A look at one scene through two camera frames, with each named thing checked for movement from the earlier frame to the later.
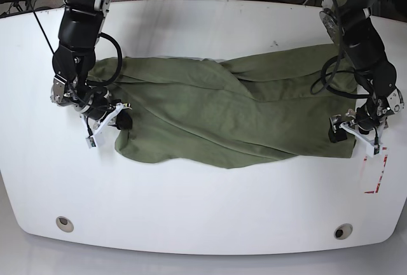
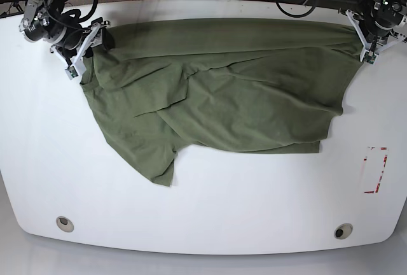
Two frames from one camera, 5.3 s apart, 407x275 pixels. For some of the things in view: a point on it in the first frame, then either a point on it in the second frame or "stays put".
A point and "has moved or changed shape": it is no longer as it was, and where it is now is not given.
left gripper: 96,106 -> 50,25
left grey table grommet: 65,224 stays put
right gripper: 368,116 -> 385,13
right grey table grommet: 343,231 stays put
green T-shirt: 259,109 has moved or changed shape
